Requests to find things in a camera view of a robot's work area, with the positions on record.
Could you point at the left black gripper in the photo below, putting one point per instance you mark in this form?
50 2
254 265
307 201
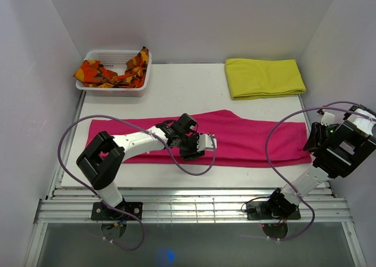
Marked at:
192 154

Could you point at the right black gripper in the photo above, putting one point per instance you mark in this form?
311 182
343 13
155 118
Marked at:
313 141

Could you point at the pink trousers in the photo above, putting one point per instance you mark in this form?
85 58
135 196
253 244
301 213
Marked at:
242 143

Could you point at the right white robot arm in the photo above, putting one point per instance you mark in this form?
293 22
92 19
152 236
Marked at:
338 149

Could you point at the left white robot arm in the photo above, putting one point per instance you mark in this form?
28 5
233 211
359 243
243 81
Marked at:
101 159

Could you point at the folded yellow trousers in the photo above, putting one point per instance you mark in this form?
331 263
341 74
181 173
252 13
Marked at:
254 79

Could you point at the orange patterned trousers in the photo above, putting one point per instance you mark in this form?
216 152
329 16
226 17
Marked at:
117 76

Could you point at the white plastic basket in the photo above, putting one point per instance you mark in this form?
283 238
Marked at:
117 73

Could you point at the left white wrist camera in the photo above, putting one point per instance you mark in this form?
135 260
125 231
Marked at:
206 142

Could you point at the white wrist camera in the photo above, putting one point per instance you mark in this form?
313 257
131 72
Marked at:
327 118
206 142

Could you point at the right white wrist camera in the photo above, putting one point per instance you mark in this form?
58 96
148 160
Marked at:
327 118

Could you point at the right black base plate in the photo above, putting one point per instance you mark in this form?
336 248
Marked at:
262 210

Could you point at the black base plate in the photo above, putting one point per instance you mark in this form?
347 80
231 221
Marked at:
100 212
262 210

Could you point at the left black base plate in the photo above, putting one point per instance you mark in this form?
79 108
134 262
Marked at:
100 212

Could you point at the aluminium frame rail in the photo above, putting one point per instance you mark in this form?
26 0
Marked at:
175 206

